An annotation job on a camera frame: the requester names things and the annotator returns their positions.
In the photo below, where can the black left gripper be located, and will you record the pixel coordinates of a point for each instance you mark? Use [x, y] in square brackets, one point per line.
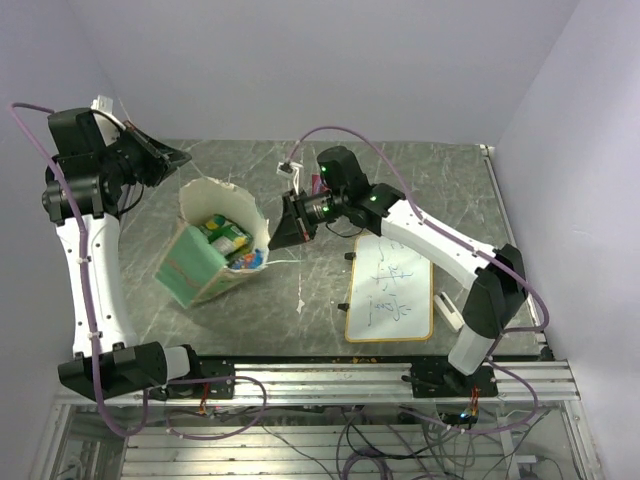
[162, 159]

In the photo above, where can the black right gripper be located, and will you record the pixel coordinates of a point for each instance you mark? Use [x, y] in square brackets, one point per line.
[295, 222]

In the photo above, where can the green snack packet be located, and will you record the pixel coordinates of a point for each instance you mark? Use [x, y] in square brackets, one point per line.
[224, 235]

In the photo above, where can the green white paper bag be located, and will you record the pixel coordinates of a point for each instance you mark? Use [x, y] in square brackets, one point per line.
[191, 270]

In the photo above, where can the purple Fox's candy bag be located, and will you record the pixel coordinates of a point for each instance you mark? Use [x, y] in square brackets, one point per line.
[317, 184]

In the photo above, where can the blue M&M's packet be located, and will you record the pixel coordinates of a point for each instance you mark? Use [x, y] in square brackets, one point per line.
[248, 261]

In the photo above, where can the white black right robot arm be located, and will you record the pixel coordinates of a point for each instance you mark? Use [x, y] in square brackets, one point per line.
[494, 277]

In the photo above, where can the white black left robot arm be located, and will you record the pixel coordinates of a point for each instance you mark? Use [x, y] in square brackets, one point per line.
[98, 156]

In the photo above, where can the yellow framed whiteboard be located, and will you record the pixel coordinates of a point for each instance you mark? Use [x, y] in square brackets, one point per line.
[391, 293]

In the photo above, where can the white whiteboard eraser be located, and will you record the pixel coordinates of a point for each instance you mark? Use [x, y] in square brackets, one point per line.
[448, 312]

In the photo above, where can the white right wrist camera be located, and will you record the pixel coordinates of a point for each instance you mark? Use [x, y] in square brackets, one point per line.
[290, 170]

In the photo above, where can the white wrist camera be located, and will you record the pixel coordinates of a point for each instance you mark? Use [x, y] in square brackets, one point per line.
[290, 170]
[104, 104]

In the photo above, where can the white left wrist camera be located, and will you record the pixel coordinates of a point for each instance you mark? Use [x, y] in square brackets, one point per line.
[104, 104]

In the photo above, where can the aluminium mounting rail frame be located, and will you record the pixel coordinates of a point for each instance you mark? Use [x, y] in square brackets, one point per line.
[333, 418]

